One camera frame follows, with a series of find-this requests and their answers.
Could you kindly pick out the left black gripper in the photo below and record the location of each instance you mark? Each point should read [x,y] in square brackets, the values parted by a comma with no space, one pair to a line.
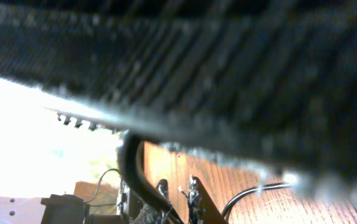
[265,85]

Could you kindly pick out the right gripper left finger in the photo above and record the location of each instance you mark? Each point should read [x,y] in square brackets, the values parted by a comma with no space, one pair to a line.
[154,210]

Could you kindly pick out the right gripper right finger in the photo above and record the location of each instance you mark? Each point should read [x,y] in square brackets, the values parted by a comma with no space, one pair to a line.
[201,208]

